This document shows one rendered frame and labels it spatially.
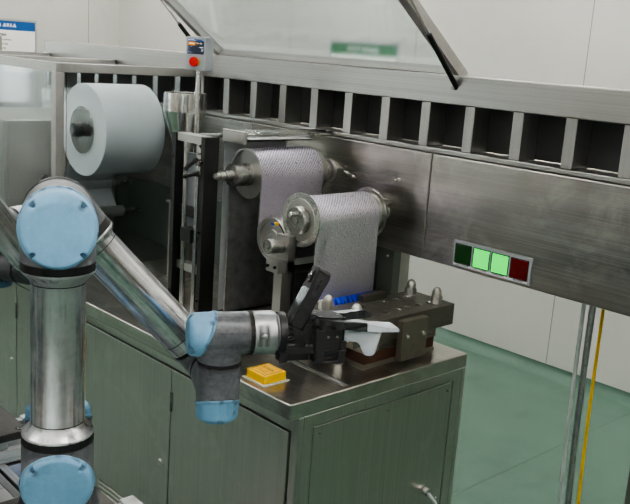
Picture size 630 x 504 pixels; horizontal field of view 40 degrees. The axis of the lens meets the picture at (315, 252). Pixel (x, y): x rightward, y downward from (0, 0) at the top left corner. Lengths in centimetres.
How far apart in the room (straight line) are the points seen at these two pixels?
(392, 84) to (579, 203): 68
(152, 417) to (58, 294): 123
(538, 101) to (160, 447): 140
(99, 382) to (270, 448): 83
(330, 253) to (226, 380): 93
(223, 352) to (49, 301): 29
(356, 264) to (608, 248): 69
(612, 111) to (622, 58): 264
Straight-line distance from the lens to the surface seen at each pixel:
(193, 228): 253
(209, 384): 150
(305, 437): 210
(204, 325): 146
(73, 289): 141
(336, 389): 214
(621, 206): 214
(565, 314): 503
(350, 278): 243
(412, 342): 235
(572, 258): 222
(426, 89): 247
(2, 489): 207
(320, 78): 276
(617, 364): 493
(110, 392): 278
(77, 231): 136
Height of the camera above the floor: 169
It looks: 13 degrees down
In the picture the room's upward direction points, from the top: 4 degrees clockwise
